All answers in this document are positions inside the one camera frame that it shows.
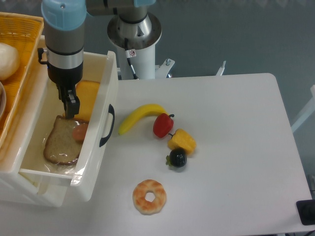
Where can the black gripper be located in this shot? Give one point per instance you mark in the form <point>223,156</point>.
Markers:
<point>65,71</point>

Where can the brown egg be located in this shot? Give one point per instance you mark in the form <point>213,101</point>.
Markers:
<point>79,132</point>

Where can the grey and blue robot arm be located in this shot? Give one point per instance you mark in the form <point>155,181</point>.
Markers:
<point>64,20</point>

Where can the open white upper drawer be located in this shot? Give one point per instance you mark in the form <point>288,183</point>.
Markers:
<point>74,183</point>

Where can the brown bread slice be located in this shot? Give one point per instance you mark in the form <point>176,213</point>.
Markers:
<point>60,147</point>

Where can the dark bowl rim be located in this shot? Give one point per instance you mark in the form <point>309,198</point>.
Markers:
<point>2,100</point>

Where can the white round bun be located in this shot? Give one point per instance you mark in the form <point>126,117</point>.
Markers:
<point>9,61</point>

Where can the yellow banana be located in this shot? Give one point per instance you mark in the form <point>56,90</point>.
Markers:
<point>146,110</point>

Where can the yellow woven basket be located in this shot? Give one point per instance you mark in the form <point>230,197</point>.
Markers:
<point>23,33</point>

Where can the red bell pepper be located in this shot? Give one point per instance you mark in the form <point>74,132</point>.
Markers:
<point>163,124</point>

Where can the yellow bell pepper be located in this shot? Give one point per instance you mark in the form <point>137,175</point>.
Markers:
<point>182,139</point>

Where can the black device at table edge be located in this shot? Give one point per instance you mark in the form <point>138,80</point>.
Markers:
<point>306,210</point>

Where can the black drawer handle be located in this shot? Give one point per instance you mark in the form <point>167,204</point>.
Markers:
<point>109,126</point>

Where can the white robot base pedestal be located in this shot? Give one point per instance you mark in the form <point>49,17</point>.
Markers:
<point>136,48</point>

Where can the white bracket behind table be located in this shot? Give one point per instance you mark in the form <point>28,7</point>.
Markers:
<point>221,69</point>

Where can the white frame bar right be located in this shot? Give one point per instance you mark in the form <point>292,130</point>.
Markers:
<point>305,112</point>

